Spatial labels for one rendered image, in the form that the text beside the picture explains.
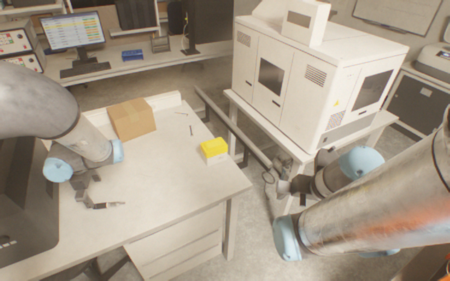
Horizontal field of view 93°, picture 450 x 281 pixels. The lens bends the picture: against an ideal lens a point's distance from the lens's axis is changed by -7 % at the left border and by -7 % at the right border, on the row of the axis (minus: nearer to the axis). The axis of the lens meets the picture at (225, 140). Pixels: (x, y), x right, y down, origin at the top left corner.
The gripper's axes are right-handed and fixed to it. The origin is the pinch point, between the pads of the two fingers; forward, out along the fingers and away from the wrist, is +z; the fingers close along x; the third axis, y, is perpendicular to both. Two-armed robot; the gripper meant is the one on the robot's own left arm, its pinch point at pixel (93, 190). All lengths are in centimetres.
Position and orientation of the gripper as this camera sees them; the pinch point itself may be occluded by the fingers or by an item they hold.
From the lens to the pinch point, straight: 106.0
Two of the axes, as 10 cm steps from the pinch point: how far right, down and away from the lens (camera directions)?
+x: 1.9, 6.3, -7.5
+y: -9.8, 1.1, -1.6
